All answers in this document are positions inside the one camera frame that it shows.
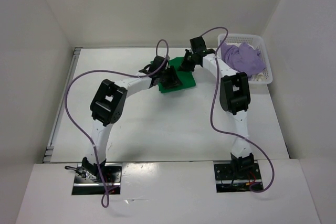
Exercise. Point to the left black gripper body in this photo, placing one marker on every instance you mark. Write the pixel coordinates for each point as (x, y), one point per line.
(160, 74)

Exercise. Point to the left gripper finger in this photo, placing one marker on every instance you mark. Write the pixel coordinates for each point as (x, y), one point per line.
(172, 77)
(166, 85)

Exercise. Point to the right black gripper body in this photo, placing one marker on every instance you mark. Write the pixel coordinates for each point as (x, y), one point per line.
(194, 53)

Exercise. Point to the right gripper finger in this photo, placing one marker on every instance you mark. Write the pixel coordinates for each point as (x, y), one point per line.
(186, 58)
(189, 66)

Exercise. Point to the green t shirt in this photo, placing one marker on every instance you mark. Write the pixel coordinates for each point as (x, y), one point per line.
(186, 78)

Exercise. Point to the purple t shirt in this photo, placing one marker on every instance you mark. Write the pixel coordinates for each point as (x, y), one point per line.
(243, 58)

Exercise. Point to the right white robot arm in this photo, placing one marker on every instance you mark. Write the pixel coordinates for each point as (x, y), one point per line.
(234, 98)

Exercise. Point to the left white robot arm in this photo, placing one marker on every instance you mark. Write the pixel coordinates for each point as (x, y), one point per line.
(108, 103)

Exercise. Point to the white plastic basket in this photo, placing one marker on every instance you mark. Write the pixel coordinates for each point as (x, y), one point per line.
(256, 42)

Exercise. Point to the white cloth in basket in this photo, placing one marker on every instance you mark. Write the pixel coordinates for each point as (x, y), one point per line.
(258, 77)

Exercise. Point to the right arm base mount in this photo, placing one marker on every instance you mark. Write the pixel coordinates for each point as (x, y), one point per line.
(229, 182)

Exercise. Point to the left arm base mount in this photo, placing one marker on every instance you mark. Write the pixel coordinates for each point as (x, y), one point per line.
(86, 184)

